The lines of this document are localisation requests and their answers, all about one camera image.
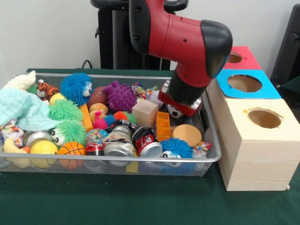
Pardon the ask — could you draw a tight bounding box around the black drink can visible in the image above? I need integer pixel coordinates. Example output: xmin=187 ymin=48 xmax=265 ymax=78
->
xmin=132 ymin=127 xmax=163 ymax=158

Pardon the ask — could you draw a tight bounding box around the wooden box with three holes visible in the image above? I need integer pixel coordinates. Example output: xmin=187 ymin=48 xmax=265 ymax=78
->
xmin=206 ymin=45 xmax=300 ymax=191

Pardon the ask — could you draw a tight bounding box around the yellow smiley ball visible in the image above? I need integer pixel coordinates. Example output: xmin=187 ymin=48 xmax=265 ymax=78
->
xmin=30 ymin=140 xmax=59 ymax=169

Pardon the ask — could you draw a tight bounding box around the crushed shiny silver can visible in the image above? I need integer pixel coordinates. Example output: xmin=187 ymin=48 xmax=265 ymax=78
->
xmin=24 ymin=131 xmax=54 ymax=147

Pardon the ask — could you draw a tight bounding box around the small yellow rubber duck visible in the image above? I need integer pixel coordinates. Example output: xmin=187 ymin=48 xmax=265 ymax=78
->
xmin=3 ymin=137 xmax=30 ymax=155

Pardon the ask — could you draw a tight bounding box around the small pink spiky ball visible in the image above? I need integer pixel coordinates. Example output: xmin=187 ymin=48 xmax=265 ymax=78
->
xmin=92 ymin=111 xmax=108 ymax=130

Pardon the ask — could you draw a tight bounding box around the dark green table cloth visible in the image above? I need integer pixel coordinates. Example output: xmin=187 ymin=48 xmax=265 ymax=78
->
xmin=0 ymin=68 xmax=300 ymax=225

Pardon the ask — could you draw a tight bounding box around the light green spiky ball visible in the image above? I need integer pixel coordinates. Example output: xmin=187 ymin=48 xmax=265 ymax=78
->
xmin=50 ymin=120 xmax=87 ymax=148

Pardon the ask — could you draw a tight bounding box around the long orange toy brick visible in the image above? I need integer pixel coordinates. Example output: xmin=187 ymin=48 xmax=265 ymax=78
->
xmin=156 ymin=111 xmax=171 ymax=143

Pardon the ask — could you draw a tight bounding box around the striped orange tiger toy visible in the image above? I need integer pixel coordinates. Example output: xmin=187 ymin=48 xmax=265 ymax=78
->
xmin=36 ymin=79 xmax=60 ymax=101

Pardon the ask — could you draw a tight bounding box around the cream yellow knitted cloth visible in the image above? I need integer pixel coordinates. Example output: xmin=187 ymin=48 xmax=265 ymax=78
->
xmin=2 ymin=70 xmax=37 ymax=91

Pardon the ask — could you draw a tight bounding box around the blue spiky ball with eyes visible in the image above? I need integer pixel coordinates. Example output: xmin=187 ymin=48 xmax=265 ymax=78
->
xmin=160 ymin=138 xmax=194 ymax=175

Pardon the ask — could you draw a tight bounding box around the purple spiky toy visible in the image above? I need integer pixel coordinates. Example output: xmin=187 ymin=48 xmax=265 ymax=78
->
xmin=104 ymin=81 xmax=137 ymax=113

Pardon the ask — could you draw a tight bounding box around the plain blue spiky ball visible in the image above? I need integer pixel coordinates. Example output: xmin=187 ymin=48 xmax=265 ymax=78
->
xmin=60 ymin=72 xmax=93 ymax=106

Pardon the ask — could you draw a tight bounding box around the small orange basketball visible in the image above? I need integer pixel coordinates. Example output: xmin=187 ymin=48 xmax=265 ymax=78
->
xmin=58 ymin=142 xmax=86 ymax=169

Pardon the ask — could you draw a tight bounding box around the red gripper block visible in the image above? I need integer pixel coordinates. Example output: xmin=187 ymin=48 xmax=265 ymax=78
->
xmin=158 ymin=91 xmax=203 ymax=118

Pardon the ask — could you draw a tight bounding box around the pale blue waffle cloth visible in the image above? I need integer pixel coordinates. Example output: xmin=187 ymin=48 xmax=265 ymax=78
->
xmin=0 ymin=87 xmax=60 ymax=132

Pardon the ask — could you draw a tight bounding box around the silver drink can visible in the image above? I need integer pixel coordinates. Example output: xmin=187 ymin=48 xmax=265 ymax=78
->
xmin=103 ymin=141 xmax=136 ymax=158

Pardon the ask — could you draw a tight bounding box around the shallow clear mesh bin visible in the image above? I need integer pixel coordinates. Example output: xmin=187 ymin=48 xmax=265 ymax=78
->
xmin=0 ymin=73 xmax=223 ymax=176

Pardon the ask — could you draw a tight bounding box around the orange toy brick with studs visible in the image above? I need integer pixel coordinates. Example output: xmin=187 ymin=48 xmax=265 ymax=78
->
xmin=80 ymin=104 xmax=94 ymax=133

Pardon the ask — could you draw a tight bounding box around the small blue globe ball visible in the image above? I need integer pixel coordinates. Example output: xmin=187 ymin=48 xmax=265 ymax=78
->
xmin=85 ymin=128 xmax=109 ymax=146

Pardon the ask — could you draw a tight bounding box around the large green spiky ball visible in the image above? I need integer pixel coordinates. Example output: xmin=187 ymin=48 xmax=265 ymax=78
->
xmin=48 ymin=98 xmax=83 ymax=122

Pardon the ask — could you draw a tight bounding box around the black upright panel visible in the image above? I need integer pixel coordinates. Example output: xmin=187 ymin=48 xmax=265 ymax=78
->
xmin=272 ymin=4 xmax=300 ymax=87

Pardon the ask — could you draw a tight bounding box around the small brown football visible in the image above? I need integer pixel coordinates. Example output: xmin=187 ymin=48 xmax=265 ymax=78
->
xmin=87 ymin=86 xmax=109 ymax=108

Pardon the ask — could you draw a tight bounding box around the plain wooden cube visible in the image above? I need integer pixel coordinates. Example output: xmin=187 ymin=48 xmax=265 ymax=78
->
xmin=132 ymin=99 xmax=159 ymax=128

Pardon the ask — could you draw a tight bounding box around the small soccer ball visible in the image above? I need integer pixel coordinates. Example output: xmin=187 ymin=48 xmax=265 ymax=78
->
xmin=167 ymin=104 xmax=184 ymax=119

